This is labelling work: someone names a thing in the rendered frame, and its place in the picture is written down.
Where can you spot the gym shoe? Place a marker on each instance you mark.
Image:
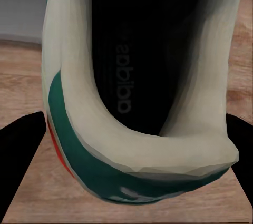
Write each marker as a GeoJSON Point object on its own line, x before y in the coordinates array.
{"type": "Point", "coordinates": [135, 93]}

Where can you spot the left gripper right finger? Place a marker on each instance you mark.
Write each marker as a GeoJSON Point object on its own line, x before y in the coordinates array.
{"type": "Point", "coordinates": [241, 134]}

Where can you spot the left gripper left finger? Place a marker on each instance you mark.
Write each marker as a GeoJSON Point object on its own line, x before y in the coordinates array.
{"type": "Point", "coordinates": [18, 143]}

